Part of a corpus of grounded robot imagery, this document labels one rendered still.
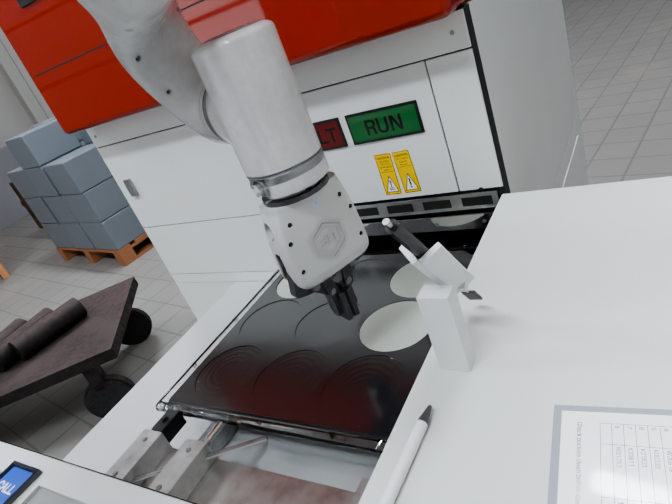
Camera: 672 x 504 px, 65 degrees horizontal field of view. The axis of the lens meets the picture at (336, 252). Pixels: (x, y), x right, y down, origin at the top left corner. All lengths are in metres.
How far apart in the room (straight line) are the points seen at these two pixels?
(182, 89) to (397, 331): 0.38
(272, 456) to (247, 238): 0.49
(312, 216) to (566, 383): 0.28
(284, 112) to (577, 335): 0.33
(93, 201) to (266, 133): 3.72
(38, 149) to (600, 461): 4.32
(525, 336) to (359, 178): 0.43
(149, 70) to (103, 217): 3.68
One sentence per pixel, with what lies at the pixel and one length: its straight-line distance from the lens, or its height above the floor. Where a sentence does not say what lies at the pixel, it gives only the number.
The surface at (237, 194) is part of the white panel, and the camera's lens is 1.02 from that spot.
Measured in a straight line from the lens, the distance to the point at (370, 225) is 0.88.
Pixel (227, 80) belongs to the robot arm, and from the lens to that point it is 0.51.
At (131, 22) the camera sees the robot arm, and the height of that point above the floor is 1.33.
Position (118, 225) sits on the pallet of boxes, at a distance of 4.28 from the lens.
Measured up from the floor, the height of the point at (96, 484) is 0.96.
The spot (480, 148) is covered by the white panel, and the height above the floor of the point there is 1.04.
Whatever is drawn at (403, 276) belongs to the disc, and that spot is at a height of 0.90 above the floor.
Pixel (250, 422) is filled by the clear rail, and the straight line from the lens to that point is 0.66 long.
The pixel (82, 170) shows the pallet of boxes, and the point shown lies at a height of 0.76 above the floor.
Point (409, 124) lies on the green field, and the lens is 0.78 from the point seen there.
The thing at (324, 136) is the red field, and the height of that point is 1.10.
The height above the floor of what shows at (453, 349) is 0.99.
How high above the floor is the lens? 1.31
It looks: 26 degrees down
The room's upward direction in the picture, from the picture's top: 22 degrees counter-clockwise
